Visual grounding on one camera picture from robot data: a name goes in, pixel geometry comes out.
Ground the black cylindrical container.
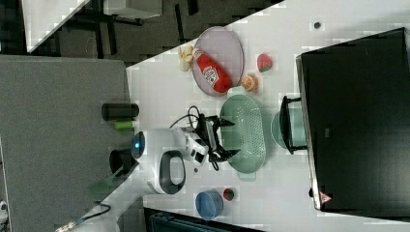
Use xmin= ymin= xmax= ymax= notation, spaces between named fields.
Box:
xmin=102 ymin=103 xmax=139 ymax=121

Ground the small red tomato toy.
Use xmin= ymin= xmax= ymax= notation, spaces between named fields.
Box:
xmin=222 ymin=188 xmax=235 ymax=201

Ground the silver black toaster oven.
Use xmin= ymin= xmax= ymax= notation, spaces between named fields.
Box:
xmin=296 ymin=28 xmax=410 ymax=221

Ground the grey round plate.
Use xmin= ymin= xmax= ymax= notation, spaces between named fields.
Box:
xmin=194 ymin=26 xmax=245 ymax=87

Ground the blue plastic cup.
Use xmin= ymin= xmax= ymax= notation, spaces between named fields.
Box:
xmin=195 ymin=190 xmax=223 ymax=220

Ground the red ketchup bottle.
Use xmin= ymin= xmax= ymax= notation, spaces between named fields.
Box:
xmin=192 ymin=48 xmax=232 ymax=93

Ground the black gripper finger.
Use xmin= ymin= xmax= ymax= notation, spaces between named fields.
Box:
xmin=215 ymin=148 xmax=240 ymax=160
xmin=216 ymin=117 xmax=234 ymax=127

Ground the mint green plastic strainer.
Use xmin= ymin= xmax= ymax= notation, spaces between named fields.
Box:
xmin=220 ymin=95 xmax=267 ymax=182

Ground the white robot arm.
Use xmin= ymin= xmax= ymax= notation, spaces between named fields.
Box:
xmin=55 ymin=114 xmax=237 ymax=232

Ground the pink strawberry toy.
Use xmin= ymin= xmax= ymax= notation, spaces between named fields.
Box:
xmin=257 ymin=53 xmax=273 ymax=73

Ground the black pot with spatula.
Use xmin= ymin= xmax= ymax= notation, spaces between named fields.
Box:
xmin=109 ymin=149 xmax=138 ymax=177

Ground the mint green cup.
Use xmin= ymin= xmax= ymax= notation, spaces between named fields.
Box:
xmin=271 ymin=108 xmax=307 ymax=149

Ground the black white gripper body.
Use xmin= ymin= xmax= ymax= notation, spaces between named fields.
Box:
xmin=196 ymin=113 xmax=221 ymax=162

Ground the orange slice toy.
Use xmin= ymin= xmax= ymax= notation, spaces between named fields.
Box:
xmin=241 ymin=74 xmax=258 ymax=92

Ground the green slotted spatula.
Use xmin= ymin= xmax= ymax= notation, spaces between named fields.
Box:
xmin=88 ymin=167 xmax=123 ymax=196

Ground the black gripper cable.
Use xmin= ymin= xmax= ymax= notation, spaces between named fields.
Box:
xmin=168 ymin=105 xmax=206 ymax=130

